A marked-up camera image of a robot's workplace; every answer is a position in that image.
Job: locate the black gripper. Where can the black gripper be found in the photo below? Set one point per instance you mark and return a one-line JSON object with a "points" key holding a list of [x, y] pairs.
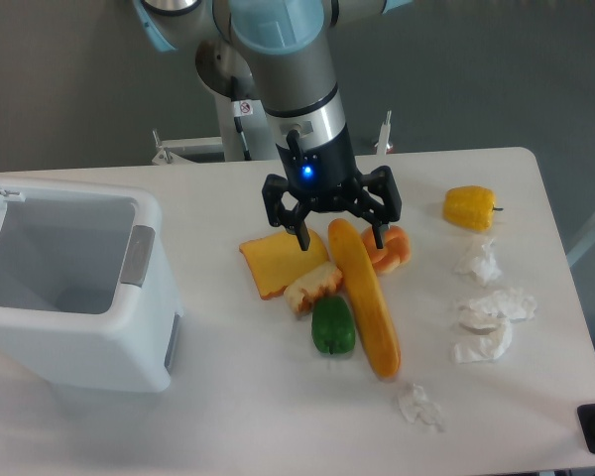
{"points": [[326, 179]]}

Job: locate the long yellow bread loaf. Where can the long yellow bread loaf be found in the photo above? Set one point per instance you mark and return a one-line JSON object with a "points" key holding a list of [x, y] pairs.
{"points": [[378, 334]]}

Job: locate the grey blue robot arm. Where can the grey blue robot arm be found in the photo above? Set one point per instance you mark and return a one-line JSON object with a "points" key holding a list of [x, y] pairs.
{"points": [[277, 52]]}

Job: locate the small crusty bread piece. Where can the small crusty bread piece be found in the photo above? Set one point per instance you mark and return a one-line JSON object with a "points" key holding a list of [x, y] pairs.
{"points": [[323, 281]]}

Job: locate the orange braided bread roll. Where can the orange braided bread roll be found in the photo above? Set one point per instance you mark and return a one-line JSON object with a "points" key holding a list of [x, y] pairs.
{"points": [[396, 252]]}

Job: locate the yellow toast slice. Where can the yellow toast slice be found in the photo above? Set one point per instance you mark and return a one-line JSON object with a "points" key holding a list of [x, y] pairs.
{"points": [[277, 260]]}

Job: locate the green bell pepper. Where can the green bell pepper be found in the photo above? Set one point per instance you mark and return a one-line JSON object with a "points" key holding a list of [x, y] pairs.
{"points": [[332, 326]]}

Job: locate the yellow bell pepper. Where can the yellow bell pepper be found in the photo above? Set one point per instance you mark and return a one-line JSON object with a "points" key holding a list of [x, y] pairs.
{"points": [[471, 207]]}

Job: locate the crumpled white tissue top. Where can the crumpled white tissue top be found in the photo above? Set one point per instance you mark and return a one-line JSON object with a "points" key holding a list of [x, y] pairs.
{"points": [[479, 262]]}

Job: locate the crumpled white tissue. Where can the crumpled white tissue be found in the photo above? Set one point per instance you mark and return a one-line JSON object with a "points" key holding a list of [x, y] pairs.
{"points": [[489, 312], [486, 347], [415, 405], [479, 262]]}

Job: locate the crumpled white tissue lower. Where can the crumpled white tissue lower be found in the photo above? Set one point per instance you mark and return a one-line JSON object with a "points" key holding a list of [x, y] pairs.
{"points": [[486, 347]]}

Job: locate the crumpled white tissue middle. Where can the crumpled white tissue middle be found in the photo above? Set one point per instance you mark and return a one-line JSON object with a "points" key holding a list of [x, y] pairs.
{"points": [[489, 312]]}

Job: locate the crumpled white tissue front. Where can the crumpled white tissue front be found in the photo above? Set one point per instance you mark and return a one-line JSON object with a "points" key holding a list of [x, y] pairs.
{"points": [[415, 405]]}

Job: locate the white plastic trash bin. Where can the white plastic trash bin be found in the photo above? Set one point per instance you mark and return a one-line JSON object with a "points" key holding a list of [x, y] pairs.
{"points": [[87, 294]]}

